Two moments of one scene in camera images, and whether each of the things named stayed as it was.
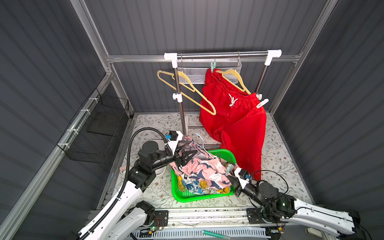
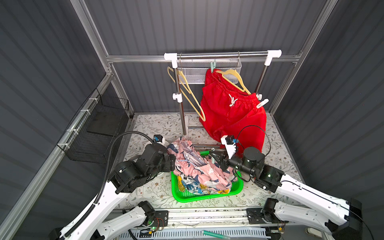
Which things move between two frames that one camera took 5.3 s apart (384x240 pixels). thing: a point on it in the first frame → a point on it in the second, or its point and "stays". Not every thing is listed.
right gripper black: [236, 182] → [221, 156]
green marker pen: [216, 234] stays
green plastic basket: [178, 196] stays
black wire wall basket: [93, 137] stays
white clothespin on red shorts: [265, 101] stays
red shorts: [236, 117] stays
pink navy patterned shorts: [208, 169] stays
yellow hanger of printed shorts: [180, 78] → [195, 103]
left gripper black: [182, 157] → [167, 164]
